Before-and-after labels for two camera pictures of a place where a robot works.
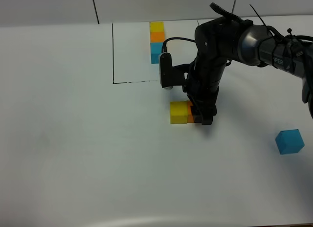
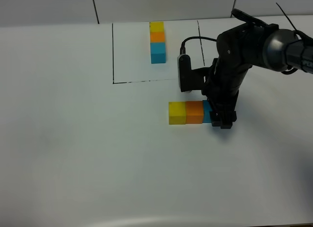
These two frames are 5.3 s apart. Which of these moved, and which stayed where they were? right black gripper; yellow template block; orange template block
Moved: right black gripper
Stayed: orange template block; yellow template block
